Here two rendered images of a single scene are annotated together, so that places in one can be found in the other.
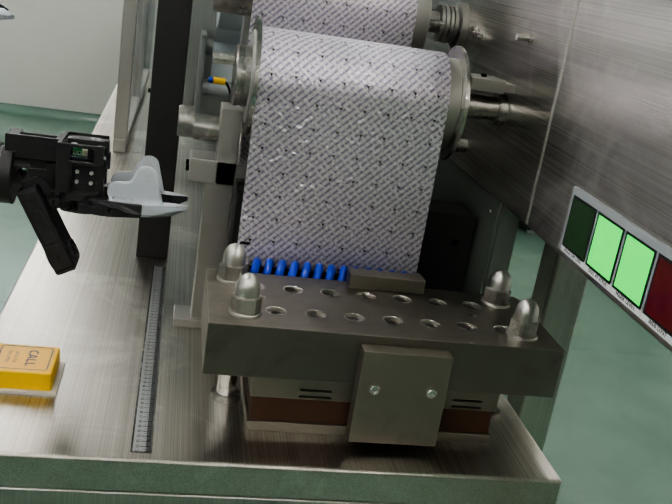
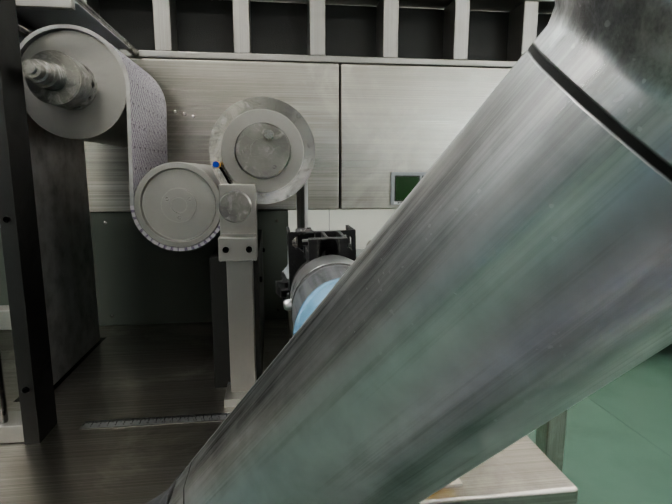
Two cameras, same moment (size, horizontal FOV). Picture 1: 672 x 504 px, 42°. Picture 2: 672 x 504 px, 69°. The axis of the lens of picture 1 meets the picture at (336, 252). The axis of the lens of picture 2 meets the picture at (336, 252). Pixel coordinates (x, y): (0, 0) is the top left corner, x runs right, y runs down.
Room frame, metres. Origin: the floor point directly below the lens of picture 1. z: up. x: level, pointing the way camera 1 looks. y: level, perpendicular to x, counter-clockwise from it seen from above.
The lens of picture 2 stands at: (0.95, 0.83, 1.22)
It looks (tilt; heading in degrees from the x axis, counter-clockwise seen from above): 9 degrees down; 274
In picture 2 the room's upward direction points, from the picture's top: straight up
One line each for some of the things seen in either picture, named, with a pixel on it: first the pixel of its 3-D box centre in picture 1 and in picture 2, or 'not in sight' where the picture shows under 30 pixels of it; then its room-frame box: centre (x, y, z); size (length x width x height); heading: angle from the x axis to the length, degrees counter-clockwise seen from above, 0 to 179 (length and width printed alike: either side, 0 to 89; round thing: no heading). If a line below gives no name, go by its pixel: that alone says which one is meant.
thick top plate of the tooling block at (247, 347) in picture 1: (375, 331); not in sight; (0.96, -0.06, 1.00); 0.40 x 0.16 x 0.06; 102
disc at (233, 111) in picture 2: (251, 77); (262, 151); (1.10, 0.14, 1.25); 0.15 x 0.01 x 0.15; 12
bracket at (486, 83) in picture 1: (487, 81); not in sight; (1.16, -0.16, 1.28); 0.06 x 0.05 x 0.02; 102
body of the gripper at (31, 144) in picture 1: (57, 172); (323, 272); (1.00, 0.34, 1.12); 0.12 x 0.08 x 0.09; 102
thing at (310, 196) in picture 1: (336, 206); (301, 236); (1.07, 0.01, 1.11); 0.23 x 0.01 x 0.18; 102
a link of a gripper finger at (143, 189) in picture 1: (147, 190); not in sight; (0.99, 0.23, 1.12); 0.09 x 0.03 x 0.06; 93
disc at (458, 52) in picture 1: (449, 103); not in sight; (1.15, -0.11, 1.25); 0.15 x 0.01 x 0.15; 12
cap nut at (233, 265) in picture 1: (234, 261); not in sight; (0.97, 0.12, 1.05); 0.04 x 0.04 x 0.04
